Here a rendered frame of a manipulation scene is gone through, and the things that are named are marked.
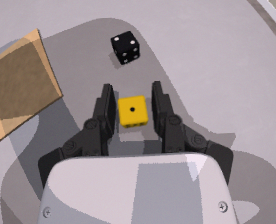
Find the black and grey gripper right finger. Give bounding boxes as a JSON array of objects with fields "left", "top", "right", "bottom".
[{"left": 151, "top": 81, "right": 234, "bottom": 186}]

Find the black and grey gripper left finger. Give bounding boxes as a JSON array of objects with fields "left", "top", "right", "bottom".
[{"left": 38, "top": 84, "right": 116, "bottom": 189}]

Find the black die with white pips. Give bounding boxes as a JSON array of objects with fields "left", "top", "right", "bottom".
[{"left": 110, "top": 31, "right": 140, "bottom": 65}]

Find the tan mat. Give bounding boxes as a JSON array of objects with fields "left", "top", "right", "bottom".
[{"left": 0, "top": 28, "right": 64, "bottom": 141}]

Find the yellow die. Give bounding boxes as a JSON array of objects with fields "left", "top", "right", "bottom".
[{"left": 118, "top": 95, "right": 148, "bottom": 128}]

